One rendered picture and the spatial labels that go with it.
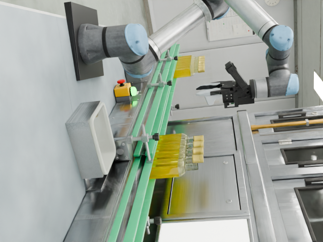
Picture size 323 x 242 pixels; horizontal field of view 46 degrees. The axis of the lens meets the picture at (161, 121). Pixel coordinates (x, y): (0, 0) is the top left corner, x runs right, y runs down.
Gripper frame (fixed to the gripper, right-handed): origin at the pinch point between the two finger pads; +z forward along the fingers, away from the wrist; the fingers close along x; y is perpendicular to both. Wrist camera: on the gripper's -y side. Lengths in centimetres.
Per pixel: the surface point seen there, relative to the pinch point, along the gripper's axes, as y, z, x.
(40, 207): 8, 43, -55
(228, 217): 42.0, -5.9, -22.8
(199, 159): 29.3, 3.2, -1.6
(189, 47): 136, 46, 591
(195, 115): 281, 52, 591
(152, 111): 16.3, 23.7, 21.9
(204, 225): 42.3, 2.8, -26.1
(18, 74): -26, 43, -44
